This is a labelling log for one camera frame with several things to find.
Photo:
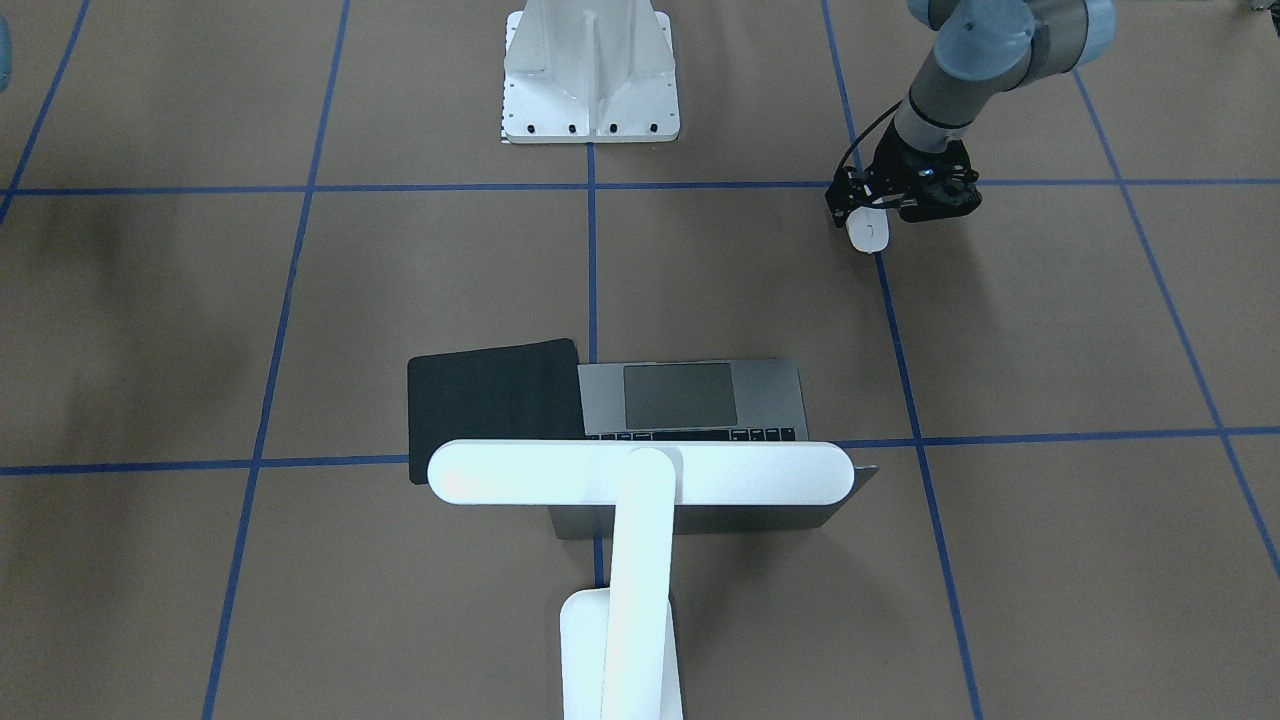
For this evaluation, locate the white computer mouse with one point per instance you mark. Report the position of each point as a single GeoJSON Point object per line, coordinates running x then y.
{"type": "Point", "coordinates": [868, 230]}

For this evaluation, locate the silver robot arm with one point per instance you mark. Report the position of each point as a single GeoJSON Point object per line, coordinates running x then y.
{"type": "Point", "coordinates": [985, 48]}

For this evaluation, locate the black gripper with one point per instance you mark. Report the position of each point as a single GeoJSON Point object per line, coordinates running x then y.
{"type": "Point", "coordinates": [893, 164]}

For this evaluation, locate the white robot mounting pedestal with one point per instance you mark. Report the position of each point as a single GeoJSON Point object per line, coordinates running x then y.
{"type": "Point", "coordinates": [589, 72]}

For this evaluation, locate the white desk lamp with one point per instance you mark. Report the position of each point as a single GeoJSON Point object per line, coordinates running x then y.
{"type": "Point", "coordinates": [617, 644]}

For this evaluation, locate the black mouse pad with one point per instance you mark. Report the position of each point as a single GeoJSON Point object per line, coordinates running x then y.
{"type": "Point", "coordinates": [513, 392]}

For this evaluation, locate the grey laptop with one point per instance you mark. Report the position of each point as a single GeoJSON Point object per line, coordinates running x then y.
{"type": "Point", "coordinates": [747, 400]}

